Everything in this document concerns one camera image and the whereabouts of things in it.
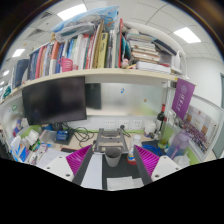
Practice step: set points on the white round container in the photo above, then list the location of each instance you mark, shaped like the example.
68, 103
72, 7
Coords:
150, 128

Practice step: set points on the large white paper sheet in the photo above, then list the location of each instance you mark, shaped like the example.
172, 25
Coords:
93, 173

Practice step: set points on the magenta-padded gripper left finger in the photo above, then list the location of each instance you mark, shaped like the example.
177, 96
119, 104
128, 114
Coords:
78, 160

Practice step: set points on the blue and white tissue box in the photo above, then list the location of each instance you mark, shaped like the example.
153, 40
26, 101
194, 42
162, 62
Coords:
20, 153

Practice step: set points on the black computer monitor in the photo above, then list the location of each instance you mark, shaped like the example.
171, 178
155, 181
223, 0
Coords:
53, 100

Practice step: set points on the grey metal laptop stand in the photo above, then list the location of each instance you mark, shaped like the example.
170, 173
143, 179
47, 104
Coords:
110, 136

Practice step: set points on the blue electronics box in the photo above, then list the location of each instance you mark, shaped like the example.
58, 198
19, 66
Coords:
62, 135

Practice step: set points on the white wall socket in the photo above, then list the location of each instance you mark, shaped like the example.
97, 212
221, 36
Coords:
137, 124
109, 124
124, 124

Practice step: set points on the grey cup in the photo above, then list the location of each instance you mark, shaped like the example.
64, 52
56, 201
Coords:
113, 158

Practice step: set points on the black desk mat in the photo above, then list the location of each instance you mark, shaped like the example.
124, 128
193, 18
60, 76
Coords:
120, 171

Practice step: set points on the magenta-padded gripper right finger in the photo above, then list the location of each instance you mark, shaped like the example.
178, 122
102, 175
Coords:
148, 160

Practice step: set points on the small white paper sheet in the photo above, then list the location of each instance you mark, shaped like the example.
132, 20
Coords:
123, 183

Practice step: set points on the purple hanging banner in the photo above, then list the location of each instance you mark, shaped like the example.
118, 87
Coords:
182, 98

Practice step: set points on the handwritten paper sheet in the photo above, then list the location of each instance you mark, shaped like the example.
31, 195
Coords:
50, 155

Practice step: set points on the clear plastic box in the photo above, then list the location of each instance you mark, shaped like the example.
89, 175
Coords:
50, 136

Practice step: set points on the dark wine bottle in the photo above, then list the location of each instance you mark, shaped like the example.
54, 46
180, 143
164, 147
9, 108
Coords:
161, 116

